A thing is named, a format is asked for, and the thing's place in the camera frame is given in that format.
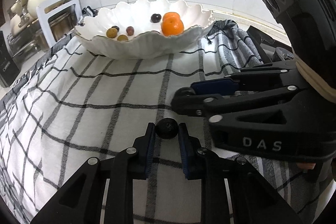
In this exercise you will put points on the checkered white black cloth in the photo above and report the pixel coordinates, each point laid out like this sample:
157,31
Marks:
73,105

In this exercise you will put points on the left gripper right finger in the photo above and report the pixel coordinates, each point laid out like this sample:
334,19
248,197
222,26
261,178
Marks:
232,191

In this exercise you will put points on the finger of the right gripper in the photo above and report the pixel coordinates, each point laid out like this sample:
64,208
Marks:
212,86
187,103

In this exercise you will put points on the black gas stove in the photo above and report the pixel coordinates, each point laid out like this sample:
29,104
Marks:
269,49

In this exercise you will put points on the large orange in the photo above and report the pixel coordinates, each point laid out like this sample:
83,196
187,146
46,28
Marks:
172,26

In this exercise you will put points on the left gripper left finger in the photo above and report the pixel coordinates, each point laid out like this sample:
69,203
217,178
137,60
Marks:
101,191

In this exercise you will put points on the person right hand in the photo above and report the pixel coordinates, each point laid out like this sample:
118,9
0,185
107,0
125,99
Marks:
306,166

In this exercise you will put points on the dark cherry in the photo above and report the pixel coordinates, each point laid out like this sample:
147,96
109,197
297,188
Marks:
185,91
156,18
167,128

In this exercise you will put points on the black knife block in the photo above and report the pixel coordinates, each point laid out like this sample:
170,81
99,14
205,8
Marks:
8,69

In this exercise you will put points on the small mandarin orange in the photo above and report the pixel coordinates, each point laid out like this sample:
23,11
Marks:
169,15

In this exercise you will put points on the brown longan fruit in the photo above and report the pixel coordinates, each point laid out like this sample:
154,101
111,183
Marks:
122,38
111,33

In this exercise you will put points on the white scalloped bowl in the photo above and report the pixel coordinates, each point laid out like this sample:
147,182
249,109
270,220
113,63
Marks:
148,40

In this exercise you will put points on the red grape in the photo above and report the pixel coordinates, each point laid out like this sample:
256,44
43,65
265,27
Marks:
130,31

